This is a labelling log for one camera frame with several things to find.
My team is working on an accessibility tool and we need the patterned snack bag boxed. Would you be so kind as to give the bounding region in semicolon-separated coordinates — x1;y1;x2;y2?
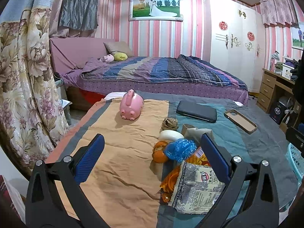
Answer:
169;161;225;215

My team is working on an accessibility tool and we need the blue plastic bag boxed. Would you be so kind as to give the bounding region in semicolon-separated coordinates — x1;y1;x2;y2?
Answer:
164;139;197;163

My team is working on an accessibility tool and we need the white plastic wrapper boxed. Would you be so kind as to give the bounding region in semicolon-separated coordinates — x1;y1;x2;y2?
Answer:
159;130;184;142

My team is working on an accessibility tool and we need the brown paper ball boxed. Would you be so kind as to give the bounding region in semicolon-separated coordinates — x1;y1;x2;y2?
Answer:
161;117;178;131

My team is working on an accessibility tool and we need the orange snack wrapper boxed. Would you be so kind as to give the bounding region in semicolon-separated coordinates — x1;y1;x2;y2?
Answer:
160;146;211;204

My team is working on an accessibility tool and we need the light blue trash basket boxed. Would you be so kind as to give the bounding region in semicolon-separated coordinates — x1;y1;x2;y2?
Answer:
285;143;304;187

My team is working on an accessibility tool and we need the black box under desk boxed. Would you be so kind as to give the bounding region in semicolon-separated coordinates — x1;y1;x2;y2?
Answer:
269;102;287;125

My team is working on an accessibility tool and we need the tan phone case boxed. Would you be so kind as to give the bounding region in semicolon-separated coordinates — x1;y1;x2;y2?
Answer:
224;109;257;134

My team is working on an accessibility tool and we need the black glasses case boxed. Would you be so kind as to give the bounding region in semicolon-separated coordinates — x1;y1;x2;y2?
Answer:
176;100;217;123

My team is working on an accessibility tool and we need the wooden desk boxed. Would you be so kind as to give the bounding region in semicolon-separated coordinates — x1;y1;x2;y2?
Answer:
257;68;295;113

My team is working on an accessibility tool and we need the floral curtain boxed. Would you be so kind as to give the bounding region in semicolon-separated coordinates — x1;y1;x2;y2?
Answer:
1;0;69;173

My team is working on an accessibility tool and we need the pink piggy bank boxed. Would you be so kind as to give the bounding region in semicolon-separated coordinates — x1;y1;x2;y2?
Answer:
120;89;144;121

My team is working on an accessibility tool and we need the desk lamp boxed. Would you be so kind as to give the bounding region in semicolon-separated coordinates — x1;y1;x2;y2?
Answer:
269;51;280;72

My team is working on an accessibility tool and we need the striped plaid quilt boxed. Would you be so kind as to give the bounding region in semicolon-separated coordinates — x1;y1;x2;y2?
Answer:
80;54;248;90

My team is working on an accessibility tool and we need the pink plush toy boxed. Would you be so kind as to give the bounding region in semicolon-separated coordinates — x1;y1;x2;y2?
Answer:
99;54;114;63

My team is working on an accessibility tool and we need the purple bed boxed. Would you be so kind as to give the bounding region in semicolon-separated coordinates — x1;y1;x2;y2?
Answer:
49;38;248;105

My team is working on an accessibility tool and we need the yellow plush toy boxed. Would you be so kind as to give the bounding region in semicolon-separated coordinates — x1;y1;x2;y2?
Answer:
113;52;128;61

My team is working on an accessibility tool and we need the white wardrobe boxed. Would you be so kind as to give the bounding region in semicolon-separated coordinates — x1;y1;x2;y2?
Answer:
203;0;265;93

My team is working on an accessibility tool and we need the beige pillow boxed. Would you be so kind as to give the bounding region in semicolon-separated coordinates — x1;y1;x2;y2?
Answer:
104;41;134;57

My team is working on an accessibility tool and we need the pink window valance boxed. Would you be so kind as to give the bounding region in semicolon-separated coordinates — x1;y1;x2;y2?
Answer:
259;0;298;26

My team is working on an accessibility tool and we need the grey hanging cloth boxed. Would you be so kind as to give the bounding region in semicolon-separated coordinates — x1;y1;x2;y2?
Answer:
59;0;98;31

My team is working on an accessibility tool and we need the framed wedding photo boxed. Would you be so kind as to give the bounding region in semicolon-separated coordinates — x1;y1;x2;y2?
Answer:
129;0;183;21

